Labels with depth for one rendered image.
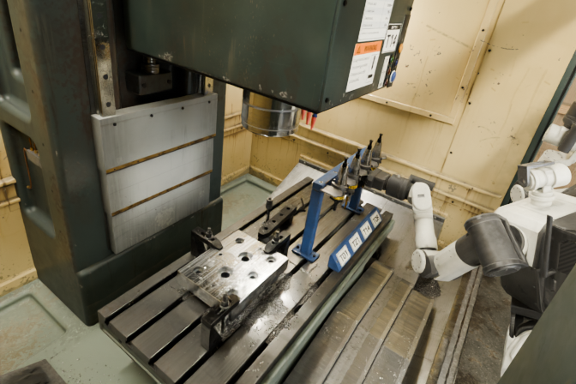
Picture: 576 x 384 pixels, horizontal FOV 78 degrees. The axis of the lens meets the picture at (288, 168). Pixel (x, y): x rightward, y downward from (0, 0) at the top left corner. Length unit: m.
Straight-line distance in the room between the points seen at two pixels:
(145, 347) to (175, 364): 0.10
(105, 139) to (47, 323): 0.81
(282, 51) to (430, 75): 1.14
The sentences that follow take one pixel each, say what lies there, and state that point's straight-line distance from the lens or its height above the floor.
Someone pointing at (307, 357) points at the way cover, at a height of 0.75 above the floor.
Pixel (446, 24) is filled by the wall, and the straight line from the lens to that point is 1.80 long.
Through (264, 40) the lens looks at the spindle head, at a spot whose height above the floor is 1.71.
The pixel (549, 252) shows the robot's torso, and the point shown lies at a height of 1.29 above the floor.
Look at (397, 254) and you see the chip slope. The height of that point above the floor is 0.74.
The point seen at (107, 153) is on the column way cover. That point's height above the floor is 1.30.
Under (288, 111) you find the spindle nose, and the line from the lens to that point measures 0.91.
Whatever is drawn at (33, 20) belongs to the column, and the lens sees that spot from 1.10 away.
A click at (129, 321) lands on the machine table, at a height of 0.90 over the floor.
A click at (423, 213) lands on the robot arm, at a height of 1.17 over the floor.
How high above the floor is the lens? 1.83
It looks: 27 degrees down
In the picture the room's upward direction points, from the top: 9 degrees clockwise
